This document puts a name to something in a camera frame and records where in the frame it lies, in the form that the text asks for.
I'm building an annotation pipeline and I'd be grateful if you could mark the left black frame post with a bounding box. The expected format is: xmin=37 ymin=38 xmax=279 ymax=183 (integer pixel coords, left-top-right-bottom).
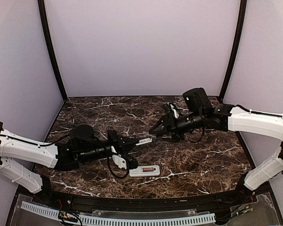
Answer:
xmin=37 ymin=0 xmax=68 ymax=102

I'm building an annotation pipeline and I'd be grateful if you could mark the white battery cover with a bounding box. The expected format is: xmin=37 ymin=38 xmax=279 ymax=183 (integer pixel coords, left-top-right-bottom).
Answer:
xmin=135 ymin=138 xmax=152 ymax=146

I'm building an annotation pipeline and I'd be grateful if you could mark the white remote control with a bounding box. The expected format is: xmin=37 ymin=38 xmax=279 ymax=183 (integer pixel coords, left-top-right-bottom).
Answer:
xmin=129 ymin=165 xmax=160 ymax=177

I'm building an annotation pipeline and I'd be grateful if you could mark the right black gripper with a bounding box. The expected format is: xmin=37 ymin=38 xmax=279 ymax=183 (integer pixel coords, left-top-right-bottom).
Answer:
xmin=149 ymin=109 xmax=205 ymax=143

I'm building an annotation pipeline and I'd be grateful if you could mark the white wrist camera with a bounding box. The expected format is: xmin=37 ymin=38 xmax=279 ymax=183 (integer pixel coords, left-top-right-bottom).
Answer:
xmin=111 ymin=146 xmax=138 ymax=170
xmin=163 ymin=103 xmax=182 ymax=119

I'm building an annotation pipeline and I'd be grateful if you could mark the right black frame post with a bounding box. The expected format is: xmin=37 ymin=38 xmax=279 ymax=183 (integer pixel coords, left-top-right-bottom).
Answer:
xmin=218 ymin=0 xmax=247 ymax=102

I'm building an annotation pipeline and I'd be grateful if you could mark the orange AAA battery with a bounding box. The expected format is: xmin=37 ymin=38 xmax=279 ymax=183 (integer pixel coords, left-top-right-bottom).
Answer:
xmin=143 ymin=168 xmax=154 ymax=172

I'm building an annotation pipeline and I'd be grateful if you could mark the black front rail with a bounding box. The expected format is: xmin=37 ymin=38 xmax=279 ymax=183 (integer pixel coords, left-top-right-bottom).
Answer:
xmin=16 ymin=183 xmax=272 ymax=214

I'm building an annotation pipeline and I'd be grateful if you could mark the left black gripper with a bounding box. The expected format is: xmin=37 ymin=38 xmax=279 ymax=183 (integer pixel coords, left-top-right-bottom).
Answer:
xmin=80 ymin=129 xmax=140 ymax=163

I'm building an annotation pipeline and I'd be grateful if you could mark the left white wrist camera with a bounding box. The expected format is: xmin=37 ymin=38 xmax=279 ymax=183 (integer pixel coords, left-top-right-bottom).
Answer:
xmin=111 ymin=146 xmax=138 ymax=170

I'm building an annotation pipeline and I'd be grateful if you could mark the black frame post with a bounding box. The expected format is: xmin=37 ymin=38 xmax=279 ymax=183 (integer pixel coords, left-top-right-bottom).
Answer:
xmin=218 ymin=0 xmax=247 ymax=102
xmin=37 ymin=0 xmax=68 ymax=102

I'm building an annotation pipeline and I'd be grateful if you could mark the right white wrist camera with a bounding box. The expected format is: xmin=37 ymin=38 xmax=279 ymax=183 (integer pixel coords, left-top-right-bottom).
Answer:
xmin=163 ymin=103 xmax=182 ymax=119

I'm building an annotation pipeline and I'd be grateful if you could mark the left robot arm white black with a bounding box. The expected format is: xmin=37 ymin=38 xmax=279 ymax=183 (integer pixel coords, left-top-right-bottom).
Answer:
xmin=0 ymin=122 xmax=140 ymax=205

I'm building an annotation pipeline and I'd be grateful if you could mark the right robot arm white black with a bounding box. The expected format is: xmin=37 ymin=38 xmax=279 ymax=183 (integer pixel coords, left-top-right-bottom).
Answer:
xmin=149 ymin=88 xmax=283 ymax=204

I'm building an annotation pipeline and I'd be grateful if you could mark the white slotted cable duct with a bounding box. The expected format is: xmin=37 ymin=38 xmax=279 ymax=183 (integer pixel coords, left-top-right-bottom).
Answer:
xmin=20 ymin=201 xmax=216 ymax=226

